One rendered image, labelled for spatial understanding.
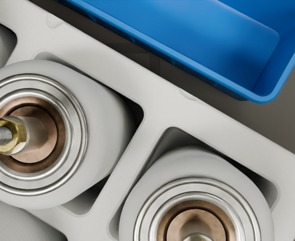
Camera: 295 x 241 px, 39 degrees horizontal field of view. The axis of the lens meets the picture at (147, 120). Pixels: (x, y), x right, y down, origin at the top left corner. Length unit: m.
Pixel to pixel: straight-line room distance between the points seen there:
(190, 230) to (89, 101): 0.10
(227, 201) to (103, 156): 0.08
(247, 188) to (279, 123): 0.26
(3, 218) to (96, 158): 0.10
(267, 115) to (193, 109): 0.20
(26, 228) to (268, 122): 0.30
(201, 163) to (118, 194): 0.10
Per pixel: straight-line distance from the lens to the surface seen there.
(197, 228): 0.24
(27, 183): 0.27
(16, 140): 0.23
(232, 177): 0.26
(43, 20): 0.35
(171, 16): 0.52
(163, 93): 0.33
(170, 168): 0.26
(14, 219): 0.34
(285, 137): 0.52
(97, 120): 0.26
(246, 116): 0.51
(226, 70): 0.51
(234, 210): 0.26
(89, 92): 0.26
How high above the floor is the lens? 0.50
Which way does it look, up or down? 85 degrees down
